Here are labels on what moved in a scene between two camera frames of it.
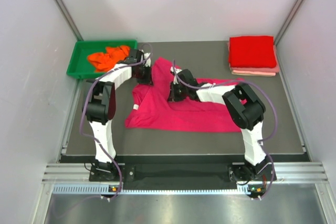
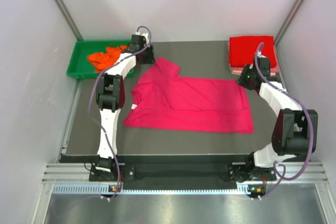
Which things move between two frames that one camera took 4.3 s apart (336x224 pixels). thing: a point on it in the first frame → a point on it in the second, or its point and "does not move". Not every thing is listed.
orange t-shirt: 104,62 does not move
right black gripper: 172,97 → 241,80
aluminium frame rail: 67,172 does not move
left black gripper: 148,80 → 150,60
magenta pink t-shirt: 148,107 does not move
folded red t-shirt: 254,51 does not move
